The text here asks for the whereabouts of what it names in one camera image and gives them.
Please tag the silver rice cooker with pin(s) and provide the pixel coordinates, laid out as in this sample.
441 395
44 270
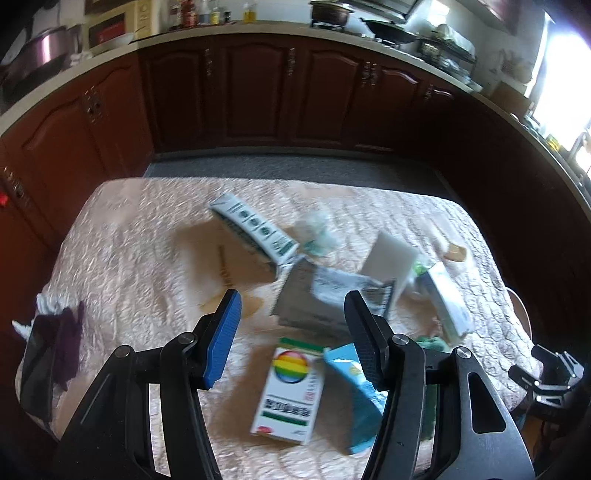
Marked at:
49 51

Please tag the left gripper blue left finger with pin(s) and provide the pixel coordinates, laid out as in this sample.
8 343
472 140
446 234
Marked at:
219 334

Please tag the black wok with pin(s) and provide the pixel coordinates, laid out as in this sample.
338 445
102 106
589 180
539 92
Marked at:
390 32

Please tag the white blue medicine box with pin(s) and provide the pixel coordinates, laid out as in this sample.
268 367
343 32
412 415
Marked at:
448 301

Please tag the blue snack bag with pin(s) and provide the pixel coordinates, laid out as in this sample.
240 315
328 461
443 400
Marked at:
368 404

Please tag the white trash bucket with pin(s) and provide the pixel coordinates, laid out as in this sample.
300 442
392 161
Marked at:
520 312

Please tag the white plastic bag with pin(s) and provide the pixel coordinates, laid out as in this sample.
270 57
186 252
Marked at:
313 232

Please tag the wooden cutting board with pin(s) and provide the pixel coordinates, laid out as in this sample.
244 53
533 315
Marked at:
510 100

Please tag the brown clay pot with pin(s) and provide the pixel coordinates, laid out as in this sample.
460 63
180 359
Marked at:
330 13

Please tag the cream microwave oven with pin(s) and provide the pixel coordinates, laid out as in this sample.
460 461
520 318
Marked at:
139 19

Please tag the white green striped carton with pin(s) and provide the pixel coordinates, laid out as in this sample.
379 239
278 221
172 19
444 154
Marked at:
274 247

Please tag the dish drying rack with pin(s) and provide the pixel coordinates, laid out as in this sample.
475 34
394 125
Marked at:
448 50

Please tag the red sauce bottle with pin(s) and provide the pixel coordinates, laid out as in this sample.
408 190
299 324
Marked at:
188 14

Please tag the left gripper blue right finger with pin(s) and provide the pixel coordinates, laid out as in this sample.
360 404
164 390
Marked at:
371 338

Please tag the rainbow medicine box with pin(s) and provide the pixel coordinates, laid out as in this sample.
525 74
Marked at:
292 394

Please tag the yellow oil bottle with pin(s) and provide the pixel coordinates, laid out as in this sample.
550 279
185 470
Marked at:
249 12

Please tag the green white tissue pack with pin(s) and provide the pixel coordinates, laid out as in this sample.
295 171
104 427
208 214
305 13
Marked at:
422 266

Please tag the grey printed foil pouch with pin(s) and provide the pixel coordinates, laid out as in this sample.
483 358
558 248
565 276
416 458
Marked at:
313 298

